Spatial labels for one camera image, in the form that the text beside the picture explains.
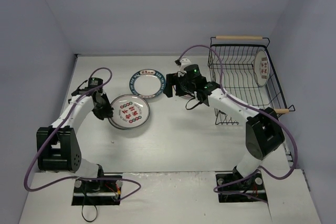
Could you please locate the orange sunburst plate left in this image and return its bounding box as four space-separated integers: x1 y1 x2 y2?
108 119 129 130

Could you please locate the thin black cable loop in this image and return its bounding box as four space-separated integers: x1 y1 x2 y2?
80 201 97 223

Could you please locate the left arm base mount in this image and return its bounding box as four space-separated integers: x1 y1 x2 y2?
71 174 122 206

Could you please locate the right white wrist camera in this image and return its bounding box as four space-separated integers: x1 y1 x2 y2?
175 58 192 77

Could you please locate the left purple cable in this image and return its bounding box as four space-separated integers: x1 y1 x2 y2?
24 67 142 200

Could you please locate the black wire dish rack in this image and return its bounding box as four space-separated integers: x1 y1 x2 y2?
208 36 296 116

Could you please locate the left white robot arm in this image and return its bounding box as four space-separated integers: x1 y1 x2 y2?
36 77 113 174

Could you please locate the teal rimmed white plate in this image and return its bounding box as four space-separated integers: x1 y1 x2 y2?
129 69 166 100

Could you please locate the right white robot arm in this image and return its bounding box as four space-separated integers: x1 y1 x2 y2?
163 64 285 188

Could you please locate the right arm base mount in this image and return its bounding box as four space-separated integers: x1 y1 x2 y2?
214 172 268 204

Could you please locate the red character plate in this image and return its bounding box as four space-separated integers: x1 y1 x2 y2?
253 50 270 87
111 94 151 129

